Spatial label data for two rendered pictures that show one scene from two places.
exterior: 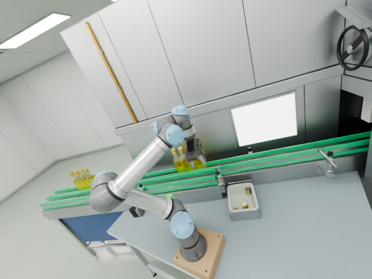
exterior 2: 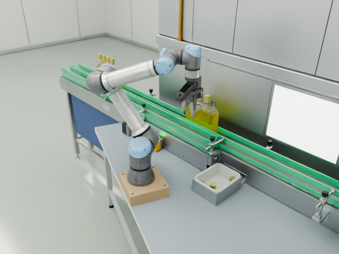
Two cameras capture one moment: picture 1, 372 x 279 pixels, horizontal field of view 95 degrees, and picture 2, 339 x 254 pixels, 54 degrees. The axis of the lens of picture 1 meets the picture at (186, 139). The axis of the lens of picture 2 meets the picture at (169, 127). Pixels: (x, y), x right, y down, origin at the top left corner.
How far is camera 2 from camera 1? 0.91 m
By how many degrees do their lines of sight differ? 25
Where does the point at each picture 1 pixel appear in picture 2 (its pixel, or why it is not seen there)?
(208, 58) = (279, 12)
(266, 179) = (263, 185)
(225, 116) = (265, 88)
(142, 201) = (123, 107)
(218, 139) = (247, 111)
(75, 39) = not seen: outside the picture
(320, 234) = (243, 246)
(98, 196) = (93, 76)
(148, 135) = not seen: hidden behind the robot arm
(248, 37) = (330, 11)
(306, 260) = (208, 246)
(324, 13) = not seen: outside the picture
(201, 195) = (189, 153)
